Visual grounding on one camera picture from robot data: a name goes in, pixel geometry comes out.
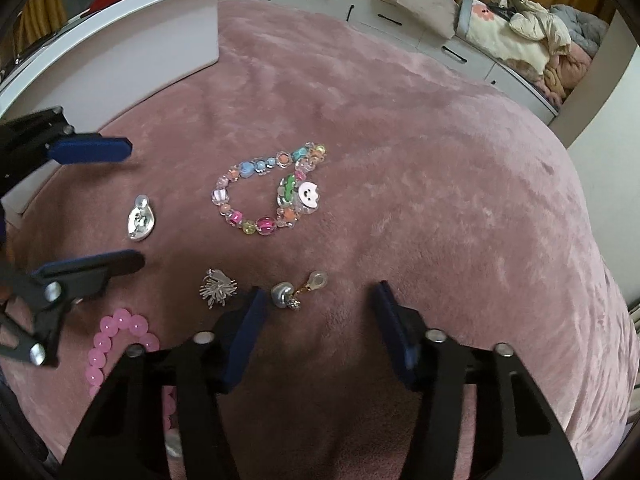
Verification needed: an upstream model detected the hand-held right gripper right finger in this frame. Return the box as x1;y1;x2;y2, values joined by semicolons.
369;280;586;480

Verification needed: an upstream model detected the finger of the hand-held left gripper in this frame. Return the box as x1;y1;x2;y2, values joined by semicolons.
0;249;146;368
0;106;134;196

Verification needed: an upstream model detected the silver heart earring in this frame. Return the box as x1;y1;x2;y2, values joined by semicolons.
126;195;157;243

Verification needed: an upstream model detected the flower print blanket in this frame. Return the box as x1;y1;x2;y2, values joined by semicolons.
457;0;551;81

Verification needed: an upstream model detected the cream jacket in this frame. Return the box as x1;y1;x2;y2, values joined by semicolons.
490;0;571;58

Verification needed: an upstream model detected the white cabinet row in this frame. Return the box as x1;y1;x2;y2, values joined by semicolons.
217;0;558;123

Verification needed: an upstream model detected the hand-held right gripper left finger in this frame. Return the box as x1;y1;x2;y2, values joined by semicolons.
59;286;273;480

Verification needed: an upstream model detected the silver tassel earring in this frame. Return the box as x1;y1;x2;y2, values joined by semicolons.
200;268;238;311

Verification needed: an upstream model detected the pink bead bracelet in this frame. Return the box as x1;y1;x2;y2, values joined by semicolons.
86;309;178;431

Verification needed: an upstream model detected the silver heart charm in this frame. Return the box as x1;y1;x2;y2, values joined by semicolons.
270;271;330;312

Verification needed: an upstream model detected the grey padded jacket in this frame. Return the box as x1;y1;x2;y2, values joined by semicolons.
550;4;608;58

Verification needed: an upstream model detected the white plastic box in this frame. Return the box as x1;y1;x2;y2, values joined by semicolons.
0;0;221;217

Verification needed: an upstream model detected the colourful bead bracelet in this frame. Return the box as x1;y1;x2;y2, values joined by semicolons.
212;142;328;238

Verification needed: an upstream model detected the pink fluffy cloth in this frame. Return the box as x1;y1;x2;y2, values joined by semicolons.
530;42;596;106

